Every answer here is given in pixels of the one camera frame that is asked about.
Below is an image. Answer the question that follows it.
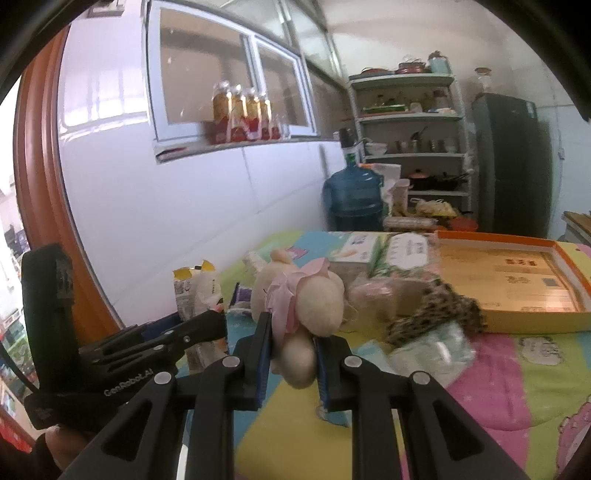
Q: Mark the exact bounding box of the sliding glass window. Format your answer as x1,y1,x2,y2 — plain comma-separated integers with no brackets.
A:
144,1,318,145

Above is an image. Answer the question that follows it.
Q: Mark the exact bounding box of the grey metal shelf unit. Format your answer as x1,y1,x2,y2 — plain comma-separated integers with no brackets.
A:
348,69,476,216

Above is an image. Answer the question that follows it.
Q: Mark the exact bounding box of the floral tissue pack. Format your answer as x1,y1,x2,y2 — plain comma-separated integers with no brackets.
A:
370,232,440,282

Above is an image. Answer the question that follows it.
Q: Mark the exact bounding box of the clear bagged plush item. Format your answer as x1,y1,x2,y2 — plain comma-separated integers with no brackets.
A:
345,276,429,323

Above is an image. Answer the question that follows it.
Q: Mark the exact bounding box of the teddy bear pink dress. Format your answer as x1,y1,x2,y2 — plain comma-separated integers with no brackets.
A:
250,249,345,389

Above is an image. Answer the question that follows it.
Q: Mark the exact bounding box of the white snack packet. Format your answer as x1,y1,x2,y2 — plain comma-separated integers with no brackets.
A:
173,260,223,321

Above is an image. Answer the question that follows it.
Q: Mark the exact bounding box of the green white tissue box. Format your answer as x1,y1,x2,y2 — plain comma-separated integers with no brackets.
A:
329,232,384,279

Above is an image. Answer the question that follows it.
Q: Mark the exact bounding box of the teal canister on shelf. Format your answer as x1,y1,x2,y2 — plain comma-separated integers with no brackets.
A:
428,50,452,75

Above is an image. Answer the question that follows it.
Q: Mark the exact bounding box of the blue water jug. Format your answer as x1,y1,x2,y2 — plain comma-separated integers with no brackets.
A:
322,148,385,232

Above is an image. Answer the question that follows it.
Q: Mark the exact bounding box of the orange cardboard box tray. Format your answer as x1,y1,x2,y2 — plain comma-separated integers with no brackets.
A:
437,231,590,335

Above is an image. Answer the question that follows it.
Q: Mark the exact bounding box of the orange drink bottles pack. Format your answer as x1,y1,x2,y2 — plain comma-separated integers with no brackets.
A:
211,81,281,144

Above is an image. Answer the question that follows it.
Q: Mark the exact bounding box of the rolled patterned cloth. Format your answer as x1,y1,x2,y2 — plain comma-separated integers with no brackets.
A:
242,250,271,276

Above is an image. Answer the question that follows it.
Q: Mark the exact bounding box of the green tissue pack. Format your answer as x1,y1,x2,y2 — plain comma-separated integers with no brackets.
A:
355,340,396,374
387,322,476,388

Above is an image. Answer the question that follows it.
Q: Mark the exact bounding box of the black refrigerator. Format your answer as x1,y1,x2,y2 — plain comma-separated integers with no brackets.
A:
472,93,552,238

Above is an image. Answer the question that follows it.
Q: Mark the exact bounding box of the red plastic basin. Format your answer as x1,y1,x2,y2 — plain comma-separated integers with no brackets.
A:
448,217,479,232

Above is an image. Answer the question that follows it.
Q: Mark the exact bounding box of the person's left hand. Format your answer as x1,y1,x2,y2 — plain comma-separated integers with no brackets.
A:
32,425,89,479

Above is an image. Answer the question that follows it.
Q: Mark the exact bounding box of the colourful cartoon quilt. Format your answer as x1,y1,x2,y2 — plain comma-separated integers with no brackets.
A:
174,229,591,480

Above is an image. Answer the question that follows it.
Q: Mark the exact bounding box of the wooden counter top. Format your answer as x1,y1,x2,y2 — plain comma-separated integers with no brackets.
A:
562,211,591,236

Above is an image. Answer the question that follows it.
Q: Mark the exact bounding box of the leopard print cloth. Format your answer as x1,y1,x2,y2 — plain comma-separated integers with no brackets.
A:
385,279,487,348

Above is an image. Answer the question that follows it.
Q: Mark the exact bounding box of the glass jar on fridge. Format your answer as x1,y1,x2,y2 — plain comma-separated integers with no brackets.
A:
475,67,493,93

